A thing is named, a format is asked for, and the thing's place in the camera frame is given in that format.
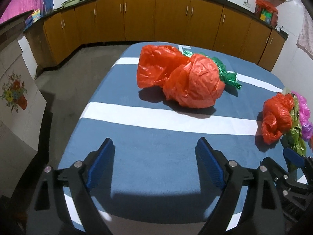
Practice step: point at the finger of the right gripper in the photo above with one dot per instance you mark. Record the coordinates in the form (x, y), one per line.
(294, 158)

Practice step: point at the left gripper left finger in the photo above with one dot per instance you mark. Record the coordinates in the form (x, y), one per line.
(48, 212)

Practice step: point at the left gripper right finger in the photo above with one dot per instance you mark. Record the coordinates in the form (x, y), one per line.
(249, 202)

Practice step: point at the olive paw print bag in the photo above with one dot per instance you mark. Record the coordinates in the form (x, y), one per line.
(294, 135)

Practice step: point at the magenta plastic bag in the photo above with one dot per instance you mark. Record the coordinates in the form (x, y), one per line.
(304, 116)

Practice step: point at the small red plastic bag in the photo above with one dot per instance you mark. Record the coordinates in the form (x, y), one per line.
(276, 117)

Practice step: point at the green plastic bag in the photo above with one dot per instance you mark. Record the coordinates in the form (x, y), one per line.
(226, 74)

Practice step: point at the large red plastic bag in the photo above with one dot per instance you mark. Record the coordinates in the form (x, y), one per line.
(158, 67)

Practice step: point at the lower orange kitchen cabinets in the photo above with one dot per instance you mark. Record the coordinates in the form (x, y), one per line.
(218, 25)

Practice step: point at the blue white striped cloth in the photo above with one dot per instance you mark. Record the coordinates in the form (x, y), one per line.
(154, 182)

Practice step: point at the white flower decal cabinet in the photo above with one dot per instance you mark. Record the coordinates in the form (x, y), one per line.
(22, 108)

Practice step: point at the pink floral hanging cloth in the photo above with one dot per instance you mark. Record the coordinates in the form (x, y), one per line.
(305, 38)

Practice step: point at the red bag with boxes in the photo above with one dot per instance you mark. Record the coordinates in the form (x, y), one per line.
(266, 12)

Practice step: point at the colourful box on counter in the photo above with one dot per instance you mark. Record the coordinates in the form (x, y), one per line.
(36, 15)

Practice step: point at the green basin on counter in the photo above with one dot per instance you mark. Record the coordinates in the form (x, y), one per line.
(70, 3)

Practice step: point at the wall socket with cord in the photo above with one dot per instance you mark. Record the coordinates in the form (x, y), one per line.
(247, 4)

